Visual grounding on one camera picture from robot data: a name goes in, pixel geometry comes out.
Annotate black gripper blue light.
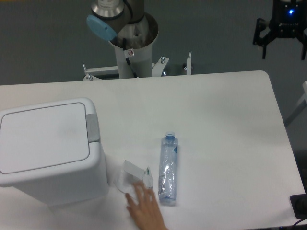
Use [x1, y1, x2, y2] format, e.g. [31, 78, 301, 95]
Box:
[252, 0, 307, 60]

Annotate clear plastic wrapper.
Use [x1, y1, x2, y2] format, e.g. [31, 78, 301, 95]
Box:
[114, 160, 154, 194]

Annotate bare human hand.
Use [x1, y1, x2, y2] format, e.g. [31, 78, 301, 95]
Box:
[125, 181, 167, 230]

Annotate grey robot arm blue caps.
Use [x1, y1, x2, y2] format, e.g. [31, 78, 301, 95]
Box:
[86, 0, 307, 60]

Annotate white plastic trash can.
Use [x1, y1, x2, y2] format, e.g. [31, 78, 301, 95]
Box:
[0, 97, 109, 206]

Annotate clear plastic water bottle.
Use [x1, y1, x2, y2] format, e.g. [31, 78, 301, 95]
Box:
[158, 132, 178, 207]

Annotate black device with cable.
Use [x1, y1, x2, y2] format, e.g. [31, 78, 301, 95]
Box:
[290, 194, 307, 229]

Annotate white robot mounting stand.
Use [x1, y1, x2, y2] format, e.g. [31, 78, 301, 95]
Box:
[82, 45, 194, 81]

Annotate white frame at right edge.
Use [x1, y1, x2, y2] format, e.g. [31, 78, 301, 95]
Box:
[284, 80, 307, 127]

